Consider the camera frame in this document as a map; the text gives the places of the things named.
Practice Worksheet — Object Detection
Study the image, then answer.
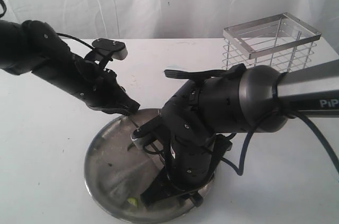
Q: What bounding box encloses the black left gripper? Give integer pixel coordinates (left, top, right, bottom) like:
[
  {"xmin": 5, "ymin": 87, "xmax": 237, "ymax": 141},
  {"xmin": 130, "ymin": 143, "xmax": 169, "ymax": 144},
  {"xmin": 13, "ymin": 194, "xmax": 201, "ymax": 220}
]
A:
[{"xmin": 76, "ymin": 69, "xmax": 140, "ymax": 115}]

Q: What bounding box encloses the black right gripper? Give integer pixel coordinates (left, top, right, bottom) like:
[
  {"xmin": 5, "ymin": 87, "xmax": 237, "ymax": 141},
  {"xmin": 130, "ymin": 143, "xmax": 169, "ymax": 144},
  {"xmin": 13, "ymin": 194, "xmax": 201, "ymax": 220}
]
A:
[{"xmin": 140, "ymin": 171, "xmax": 215, "ymax": 208}]

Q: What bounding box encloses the black serrated knife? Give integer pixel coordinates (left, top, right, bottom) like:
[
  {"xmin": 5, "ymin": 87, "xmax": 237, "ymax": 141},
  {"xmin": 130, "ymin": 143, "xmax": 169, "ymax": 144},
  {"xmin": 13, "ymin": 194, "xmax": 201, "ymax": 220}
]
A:
[{"xmin": 128, "ymin": 116, "xmax": 140, "ymax": 130}]

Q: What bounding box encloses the black and grey right robot arm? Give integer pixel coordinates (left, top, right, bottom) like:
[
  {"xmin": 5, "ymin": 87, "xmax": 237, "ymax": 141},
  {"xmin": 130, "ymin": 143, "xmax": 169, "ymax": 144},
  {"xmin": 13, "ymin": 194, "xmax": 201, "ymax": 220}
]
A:
[{"xmin": 134, "ymin": 60, "xmax": 338, "ymax": 207}]

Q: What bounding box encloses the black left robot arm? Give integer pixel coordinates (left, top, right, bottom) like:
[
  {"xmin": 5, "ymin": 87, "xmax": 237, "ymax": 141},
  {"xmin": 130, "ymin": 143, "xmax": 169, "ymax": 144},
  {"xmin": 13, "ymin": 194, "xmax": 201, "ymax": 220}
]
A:
[{"xmin": 1, "ymin": 20, "xmax": 140, "ymax": 116}]

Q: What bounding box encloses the round stainless steel plate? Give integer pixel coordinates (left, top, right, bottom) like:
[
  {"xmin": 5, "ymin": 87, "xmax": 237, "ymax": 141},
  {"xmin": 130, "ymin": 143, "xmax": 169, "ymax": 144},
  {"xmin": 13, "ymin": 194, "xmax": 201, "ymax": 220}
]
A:
[{"xmin": 83, "ymin": 108, "xmax": 215, "ymax": 221}]

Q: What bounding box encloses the white backdrop curtain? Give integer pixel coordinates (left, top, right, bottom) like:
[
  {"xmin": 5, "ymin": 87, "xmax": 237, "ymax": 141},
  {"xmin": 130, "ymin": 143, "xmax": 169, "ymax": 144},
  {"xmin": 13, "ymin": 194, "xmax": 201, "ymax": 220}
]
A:
[{"xmin": 0, "ymin": 0, "xmax": 339, "ymax": 41}]

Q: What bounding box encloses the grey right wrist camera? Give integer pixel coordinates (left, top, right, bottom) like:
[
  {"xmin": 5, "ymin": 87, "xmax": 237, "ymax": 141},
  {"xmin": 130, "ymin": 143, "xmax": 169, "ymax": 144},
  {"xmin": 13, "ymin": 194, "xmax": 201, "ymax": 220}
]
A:
[{"xmin": 131, "ymin": 128, "xmax": 151, "ymax": 150}]

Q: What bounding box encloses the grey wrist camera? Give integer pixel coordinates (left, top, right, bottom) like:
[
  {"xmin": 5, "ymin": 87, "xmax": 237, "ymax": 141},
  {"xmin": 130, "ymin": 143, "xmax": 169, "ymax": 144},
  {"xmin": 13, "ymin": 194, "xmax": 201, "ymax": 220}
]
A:
[
  {"xmin": 92, "ymin": 38, "xmax": 128, "ymax": 60},
  {"xmin": 131, "ymin": 128, "xmax": 151, "ymax": 150}
]

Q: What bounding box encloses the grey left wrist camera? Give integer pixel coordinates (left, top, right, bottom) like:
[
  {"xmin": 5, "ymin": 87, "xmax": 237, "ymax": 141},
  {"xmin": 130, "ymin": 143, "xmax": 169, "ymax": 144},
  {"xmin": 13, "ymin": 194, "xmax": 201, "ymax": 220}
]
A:
[{"xmin": 92, "ymin": 38, "xmax": 128, "ymax": 60}]

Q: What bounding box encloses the wire metal rack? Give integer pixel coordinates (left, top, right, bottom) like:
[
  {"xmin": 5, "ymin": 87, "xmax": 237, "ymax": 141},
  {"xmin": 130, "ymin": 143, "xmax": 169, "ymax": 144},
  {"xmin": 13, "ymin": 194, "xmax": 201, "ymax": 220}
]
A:
[{"xmin": 222, "ymin": 13, "xmax": 322, "ymax": 72}]

